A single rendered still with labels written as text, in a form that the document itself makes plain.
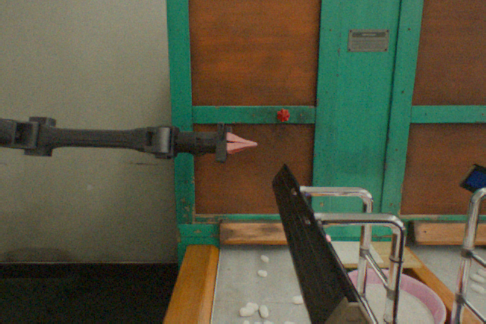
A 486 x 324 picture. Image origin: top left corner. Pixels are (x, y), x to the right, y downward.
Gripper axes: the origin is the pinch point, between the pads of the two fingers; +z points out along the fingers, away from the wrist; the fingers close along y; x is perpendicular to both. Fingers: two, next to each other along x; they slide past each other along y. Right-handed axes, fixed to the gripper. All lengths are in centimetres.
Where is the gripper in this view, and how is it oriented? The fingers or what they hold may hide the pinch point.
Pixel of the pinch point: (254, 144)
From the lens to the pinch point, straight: 84.2
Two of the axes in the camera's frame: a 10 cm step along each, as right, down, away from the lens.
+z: 9.9, 0.4, -1.4
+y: -0.6, 9.9, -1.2
